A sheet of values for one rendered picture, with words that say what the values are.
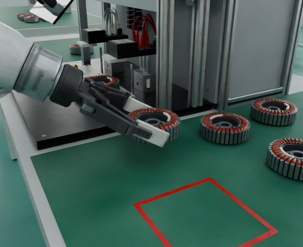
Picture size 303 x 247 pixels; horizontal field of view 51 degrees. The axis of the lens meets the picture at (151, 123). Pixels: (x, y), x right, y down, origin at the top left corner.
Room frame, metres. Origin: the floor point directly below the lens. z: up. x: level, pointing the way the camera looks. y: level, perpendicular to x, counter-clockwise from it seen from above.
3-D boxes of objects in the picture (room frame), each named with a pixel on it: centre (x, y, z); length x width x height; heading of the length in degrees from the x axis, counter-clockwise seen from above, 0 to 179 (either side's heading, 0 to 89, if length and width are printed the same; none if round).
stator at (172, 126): (0.59, 0.00, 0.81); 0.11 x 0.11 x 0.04
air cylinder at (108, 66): (1.16, 0.14, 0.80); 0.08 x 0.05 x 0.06; 29
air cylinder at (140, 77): (0.95, 0.02, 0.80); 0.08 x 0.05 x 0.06; 29
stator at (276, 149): (0.54, -0.28, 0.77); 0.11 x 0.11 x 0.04
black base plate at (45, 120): (0.99, 0.19, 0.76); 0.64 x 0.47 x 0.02; 29
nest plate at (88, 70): (1.09, 0.27, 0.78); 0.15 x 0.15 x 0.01; 29
